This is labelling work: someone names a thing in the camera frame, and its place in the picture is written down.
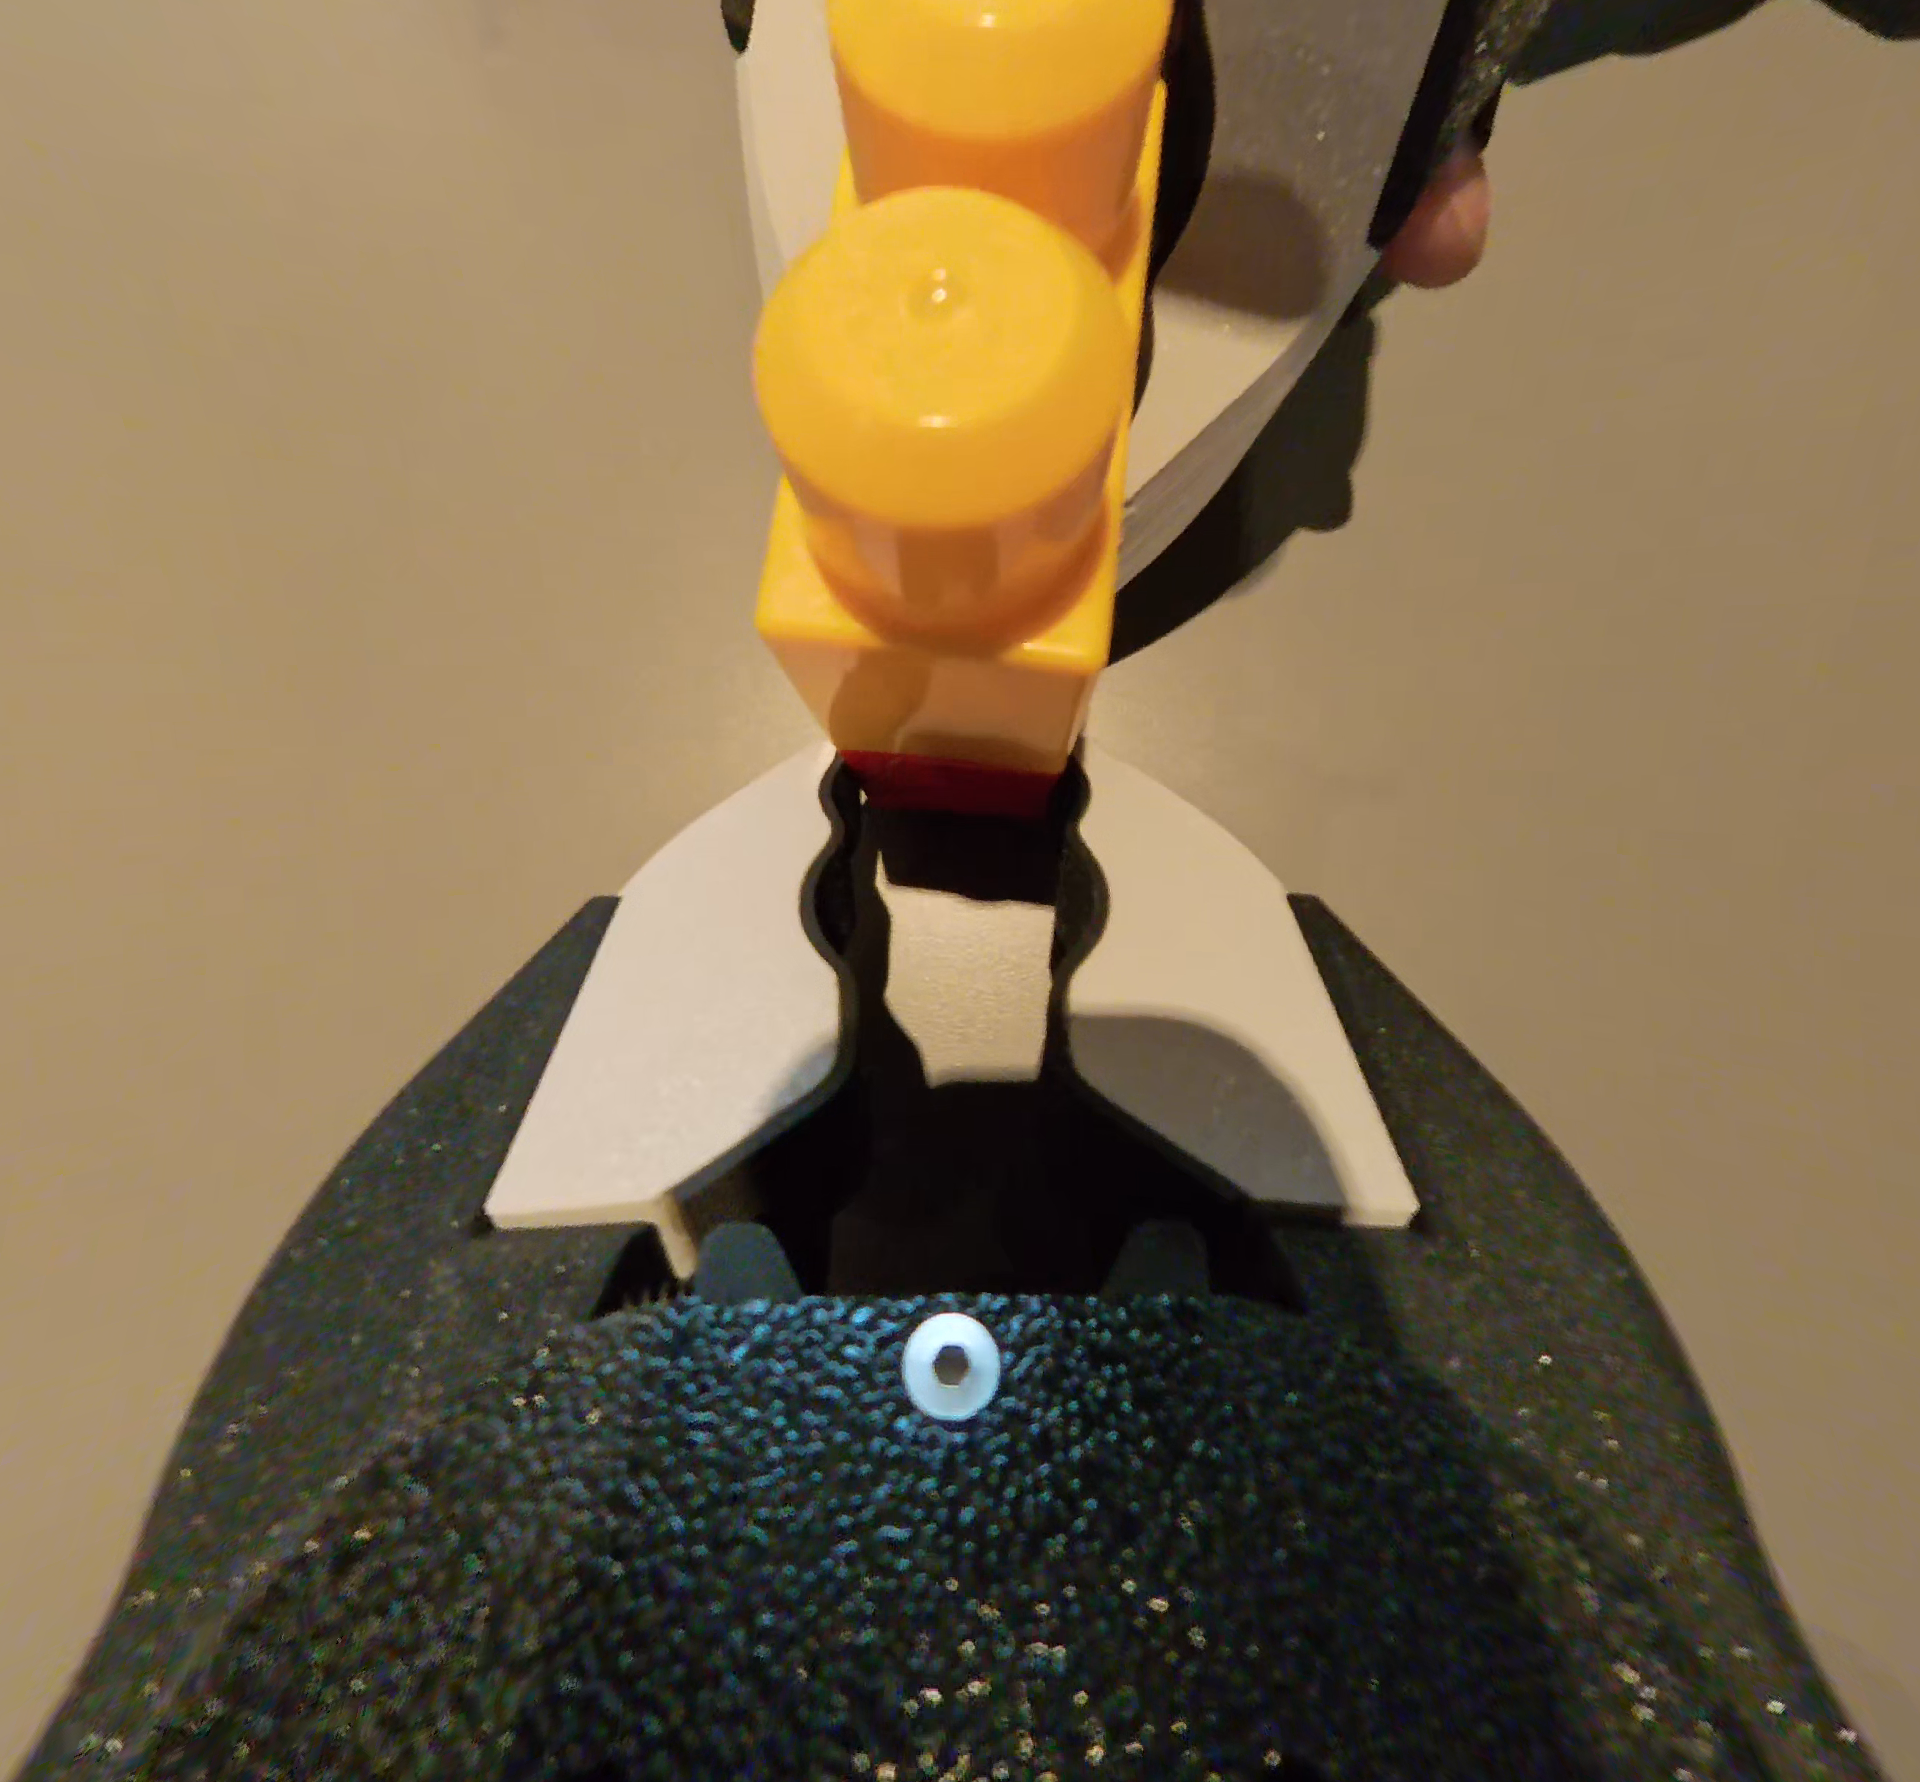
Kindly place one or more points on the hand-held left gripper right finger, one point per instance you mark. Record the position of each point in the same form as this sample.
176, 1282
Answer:
1230, 1047

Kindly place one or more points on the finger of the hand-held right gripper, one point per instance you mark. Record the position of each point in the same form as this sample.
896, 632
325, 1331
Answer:
1307, 87
788, 87

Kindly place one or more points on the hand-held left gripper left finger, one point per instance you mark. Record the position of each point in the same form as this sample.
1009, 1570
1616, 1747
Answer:
676, 1032

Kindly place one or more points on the yellow two-stud mega block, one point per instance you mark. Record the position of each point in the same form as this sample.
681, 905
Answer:
947, 370

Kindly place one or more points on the red single-stud mega block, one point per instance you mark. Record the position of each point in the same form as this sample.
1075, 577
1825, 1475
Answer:
947, 779

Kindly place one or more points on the person's right hand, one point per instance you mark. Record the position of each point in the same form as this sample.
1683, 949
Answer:
1443, 222

